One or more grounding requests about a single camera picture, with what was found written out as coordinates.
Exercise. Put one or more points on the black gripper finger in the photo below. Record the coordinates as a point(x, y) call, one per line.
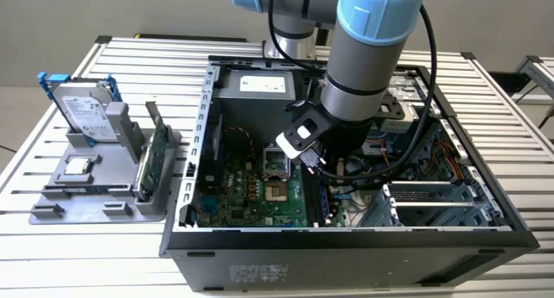
point(336, 166)

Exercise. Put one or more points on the dark blue RAM stick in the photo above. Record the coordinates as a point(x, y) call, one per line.
point(326, 204)
point(87, 190)

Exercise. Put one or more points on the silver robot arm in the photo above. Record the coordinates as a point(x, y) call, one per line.
point(368, 67)

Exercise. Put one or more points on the black RAM slot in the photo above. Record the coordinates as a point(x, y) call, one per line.
point(308, 197)

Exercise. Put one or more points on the CPU socket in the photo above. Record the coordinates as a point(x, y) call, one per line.
point(278, 191)

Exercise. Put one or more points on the grey power supply unit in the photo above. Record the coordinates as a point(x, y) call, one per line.
point(255, 116)

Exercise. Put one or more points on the grey metal drive cage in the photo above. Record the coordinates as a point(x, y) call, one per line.
point(411, 83)

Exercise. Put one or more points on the green motherboard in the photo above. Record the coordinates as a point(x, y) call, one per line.
point(234, 194)

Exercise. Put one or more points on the grey metal disk bay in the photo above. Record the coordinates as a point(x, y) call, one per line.
point(433, 203)

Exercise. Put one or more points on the black case fan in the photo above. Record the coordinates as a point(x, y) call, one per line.
point(215, 148)

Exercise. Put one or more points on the black open PC case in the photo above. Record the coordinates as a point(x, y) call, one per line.
point(347, 262)

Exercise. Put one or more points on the blue VGA port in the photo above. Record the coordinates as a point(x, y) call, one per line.
point(208, 203)

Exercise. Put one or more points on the green graphics card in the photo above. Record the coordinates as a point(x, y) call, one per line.
point(156, 158)

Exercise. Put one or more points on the black yellow strip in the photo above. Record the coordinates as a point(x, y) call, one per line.
point(195, 36)

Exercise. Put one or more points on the metal slat side table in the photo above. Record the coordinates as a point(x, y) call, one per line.
point(537, 67)

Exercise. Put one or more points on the grey plastic parts rack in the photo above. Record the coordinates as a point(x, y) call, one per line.
point(108, 168)

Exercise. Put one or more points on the silver CPU chip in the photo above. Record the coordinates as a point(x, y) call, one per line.
point(78, 166)

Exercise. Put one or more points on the hard disk in blue carrier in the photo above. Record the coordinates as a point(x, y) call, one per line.
point(82, 109)

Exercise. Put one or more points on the black camera bracket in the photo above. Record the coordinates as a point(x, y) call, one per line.
point(320, 121)

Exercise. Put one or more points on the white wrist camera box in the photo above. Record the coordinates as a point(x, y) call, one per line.
point(396, 125)
point(286, 145)

